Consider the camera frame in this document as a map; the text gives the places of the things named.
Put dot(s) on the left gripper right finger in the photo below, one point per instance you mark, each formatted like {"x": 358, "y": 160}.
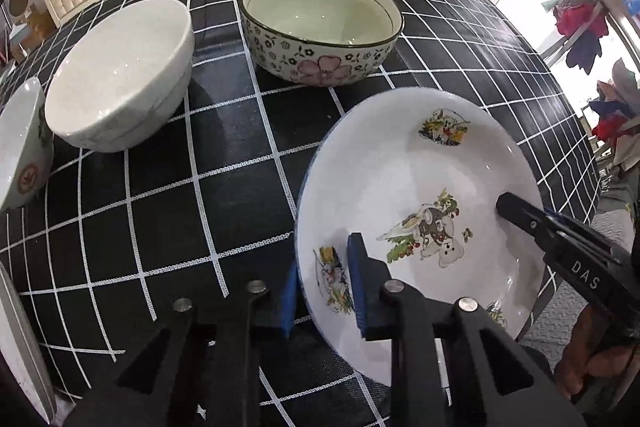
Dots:
{"x": 451, "y": 364}

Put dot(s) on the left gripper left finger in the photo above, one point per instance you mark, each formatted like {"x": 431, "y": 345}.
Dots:
{"x": 198, "y": 365}

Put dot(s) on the pink flower plate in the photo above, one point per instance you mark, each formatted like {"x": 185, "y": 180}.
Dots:
{"x": 21, "y": 352}

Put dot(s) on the cartoon print plate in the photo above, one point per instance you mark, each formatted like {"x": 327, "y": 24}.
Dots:
{"x": 417, "y": 173}

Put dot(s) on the cream white bowl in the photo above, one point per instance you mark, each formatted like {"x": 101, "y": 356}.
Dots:
{"x": 124, "y": 78}

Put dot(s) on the floral patterned bowl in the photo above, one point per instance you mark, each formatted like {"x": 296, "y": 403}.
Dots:
{"x": 320, "y": 43}

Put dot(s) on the person's right hand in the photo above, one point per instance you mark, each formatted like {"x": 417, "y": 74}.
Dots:
{"x": 580, "y": 359}

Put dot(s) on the black white checkered tablecloth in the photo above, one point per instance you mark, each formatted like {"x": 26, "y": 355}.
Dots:
{"x": 113, "y": 240}

